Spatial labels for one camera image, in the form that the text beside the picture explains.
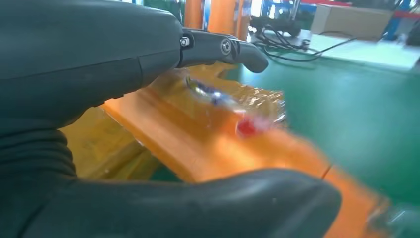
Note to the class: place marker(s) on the red horizontal bar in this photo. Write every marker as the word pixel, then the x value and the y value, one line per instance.
pixel 328 2

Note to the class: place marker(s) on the white work table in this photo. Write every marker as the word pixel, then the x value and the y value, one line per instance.
pixel 285 42

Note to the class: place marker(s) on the closed cardboard box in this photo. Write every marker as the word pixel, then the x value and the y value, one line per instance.
pixel 351 21

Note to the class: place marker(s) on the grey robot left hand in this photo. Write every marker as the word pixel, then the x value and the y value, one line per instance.
pixel 82 49

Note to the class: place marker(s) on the yellow plastic sheet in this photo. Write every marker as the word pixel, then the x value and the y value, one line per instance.
pixel 105 148

